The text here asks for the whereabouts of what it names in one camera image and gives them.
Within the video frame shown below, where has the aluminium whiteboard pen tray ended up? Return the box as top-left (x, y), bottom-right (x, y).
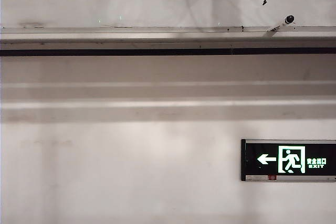
top-left (0, 26), bottom-right (336, 57)

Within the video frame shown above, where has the black green exit sign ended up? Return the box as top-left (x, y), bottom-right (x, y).
top-left (240, 138), bottom-right (336, 182)

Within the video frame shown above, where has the white marker pen black cap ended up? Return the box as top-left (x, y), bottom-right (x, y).
top-left (266, 14), bottom-right (295, 33)

